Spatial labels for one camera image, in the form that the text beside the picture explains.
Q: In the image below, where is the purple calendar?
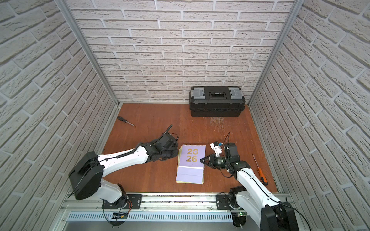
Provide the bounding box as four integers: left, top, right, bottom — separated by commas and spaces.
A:
175, 144, 206, 184

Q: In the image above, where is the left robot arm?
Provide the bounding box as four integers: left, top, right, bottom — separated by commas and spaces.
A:
68, 126, 179, 209

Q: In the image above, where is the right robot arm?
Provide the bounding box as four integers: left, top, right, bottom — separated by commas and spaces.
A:
200, 142, 299, 231

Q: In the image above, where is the black plastic toolbox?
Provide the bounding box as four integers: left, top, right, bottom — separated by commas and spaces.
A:
189, 86, 246, 117

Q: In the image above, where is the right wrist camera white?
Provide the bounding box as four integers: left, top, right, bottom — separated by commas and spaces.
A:
210, 141, 223, 157

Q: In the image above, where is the orange handled screwdriver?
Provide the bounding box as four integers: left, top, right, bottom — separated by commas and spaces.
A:
252, 154, 268, 186

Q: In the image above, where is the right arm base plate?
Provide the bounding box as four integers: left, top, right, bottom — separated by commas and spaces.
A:
215, 192, 233, 210

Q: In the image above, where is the black handled screwdriver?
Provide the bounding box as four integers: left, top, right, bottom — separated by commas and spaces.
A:
117, 116, 135, 127

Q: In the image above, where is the aluminium mounting rail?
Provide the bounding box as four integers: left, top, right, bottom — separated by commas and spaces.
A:
59, 191, 298, 214

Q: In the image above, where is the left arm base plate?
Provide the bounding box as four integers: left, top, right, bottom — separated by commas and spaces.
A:
102, 194, 143, 209

